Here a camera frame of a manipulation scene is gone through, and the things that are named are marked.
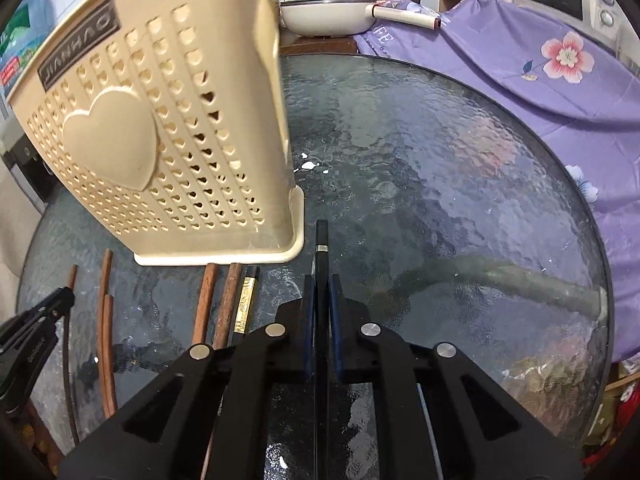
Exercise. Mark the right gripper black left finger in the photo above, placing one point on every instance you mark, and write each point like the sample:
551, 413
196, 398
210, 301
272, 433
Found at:
207, 415

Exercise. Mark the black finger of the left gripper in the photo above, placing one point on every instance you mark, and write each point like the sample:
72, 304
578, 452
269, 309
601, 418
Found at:
27, 341

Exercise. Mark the blue water bottle jug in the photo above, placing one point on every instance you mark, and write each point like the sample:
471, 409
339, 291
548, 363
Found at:
28, 27

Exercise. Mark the brown chopstick near holder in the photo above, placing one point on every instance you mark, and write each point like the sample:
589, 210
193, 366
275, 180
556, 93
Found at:
204, 302

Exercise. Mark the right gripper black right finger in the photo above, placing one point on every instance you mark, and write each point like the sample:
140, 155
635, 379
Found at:
437, 414

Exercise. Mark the black chopstick with silver band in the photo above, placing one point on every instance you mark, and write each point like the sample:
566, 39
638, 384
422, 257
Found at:
321, 348

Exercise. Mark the black chopstick with gold band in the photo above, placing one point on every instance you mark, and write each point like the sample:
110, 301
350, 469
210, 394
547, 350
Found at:
242, 315

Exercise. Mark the beige perforated utensil holder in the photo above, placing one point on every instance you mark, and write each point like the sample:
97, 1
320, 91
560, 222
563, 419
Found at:
166, 120

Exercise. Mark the round glass table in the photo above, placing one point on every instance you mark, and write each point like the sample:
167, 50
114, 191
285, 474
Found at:
447, 217

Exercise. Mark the white frying pan with lid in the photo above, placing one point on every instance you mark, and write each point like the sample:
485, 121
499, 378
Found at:
341, 18

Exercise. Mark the white water dispenser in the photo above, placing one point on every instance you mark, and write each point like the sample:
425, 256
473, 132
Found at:
23, 161

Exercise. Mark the dark wooden counter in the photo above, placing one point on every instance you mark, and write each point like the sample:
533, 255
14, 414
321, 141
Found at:
318, 45

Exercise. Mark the purple floral cloth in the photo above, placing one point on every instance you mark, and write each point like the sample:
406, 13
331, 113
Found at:
576, 96

